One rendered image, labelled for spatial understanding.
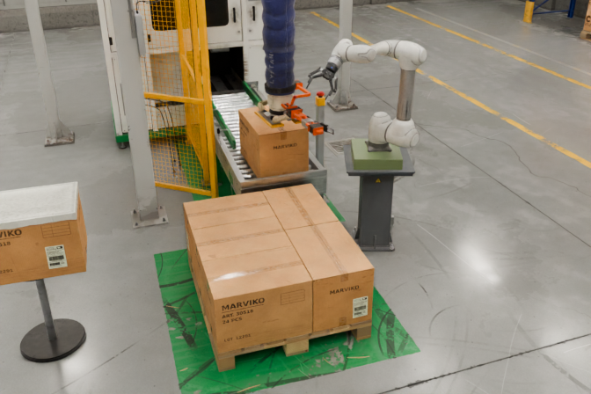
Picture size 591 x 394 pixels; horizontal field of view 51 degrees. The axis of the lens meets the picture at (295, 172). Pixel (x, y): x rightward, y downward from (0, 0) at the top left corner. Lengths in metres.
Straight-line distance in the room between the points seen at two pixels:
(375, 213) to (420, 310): 0.88
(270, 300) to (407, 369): 0.95
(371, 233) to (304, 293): 1.34
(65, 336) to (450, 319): 2.54
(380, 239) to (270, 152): 1.12
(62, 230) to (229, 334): 1.13
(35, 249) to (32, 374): 0.84
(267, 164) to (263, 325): 1.44
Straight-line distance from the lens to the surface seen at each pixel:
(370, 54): 3.83
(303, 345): 4.01
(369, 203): 4.80
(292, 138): 4.73
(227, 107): 6.42
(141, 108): 5.10
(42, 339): 4.42
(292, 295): 3.73
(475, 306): 4.56
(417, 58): 4.26
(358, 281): 3.85
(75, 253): 3.80
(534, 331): 4.47
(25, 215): 3.74
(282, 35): 4.31
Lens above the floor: 2.73
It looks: 26 degrees down
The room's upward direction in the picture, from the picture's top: 1 degrees counter-clockwise
